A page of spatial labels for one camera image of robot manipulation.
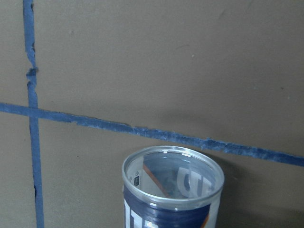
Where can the clear tennis ball can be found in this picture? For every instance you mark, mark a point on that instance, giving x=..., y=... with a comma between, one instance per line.
x=171, y=187

